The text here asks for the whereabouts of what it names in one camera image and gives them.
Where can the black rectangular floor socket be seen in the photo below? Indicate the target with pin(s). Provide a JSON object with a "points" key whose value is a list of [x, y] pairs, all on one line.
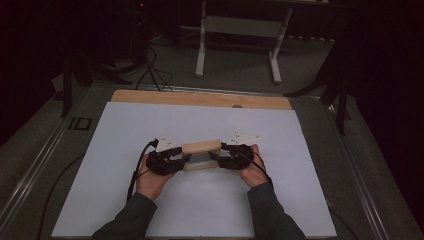
{"points": [[80, 123]]}

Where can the square wooden puzzle box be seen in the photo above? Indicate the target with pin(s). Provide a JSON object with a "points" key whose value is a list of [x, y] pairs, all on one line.
{"points": [[201, 146]]}

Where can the black stand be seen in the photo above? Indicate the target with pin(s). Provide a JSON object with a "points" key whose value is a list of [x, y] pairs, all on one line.
{"points": [[341, 100], [68, 86]]}

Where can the white metal desk frame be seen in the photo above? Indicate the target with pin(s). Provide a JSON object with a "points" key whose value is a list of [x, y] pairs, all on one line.
{"points": [[240, 26]]}

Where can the metal floor rail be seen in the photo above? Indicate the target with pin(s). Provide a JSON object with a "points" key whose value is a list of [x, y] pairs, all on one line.
{"points": [[358, 173], [31, 176], [213, 90]]}

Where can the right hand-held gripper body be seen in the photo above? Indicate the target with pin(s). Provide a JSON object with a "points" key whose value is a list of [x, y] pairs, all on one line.
{"points": [[238, 158]]}

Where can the round table grommet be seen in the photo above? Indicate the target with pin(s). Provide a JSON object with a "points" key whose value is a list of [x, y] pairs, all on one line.
{"points": [[237, 106]]}

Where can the dark equipment with red light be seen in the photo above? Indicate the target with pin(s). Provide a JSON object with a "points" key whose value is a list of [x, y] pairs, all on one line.
{"points": [[140, 20]]}

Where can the person's right hand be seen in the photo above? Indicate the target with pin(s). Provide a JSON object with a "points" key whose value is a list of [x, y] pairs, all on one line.
{"points": [[253, 173]]}

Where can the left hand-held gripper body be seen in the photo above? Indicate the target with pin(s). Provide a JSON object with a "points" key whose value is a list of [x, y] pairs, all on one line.
{"points": [[163, 163]]}

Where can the person's left hand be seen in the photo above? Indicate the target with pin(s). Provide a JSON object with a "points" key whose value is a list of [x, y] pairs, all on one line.
{"points": [[151, 185]]}

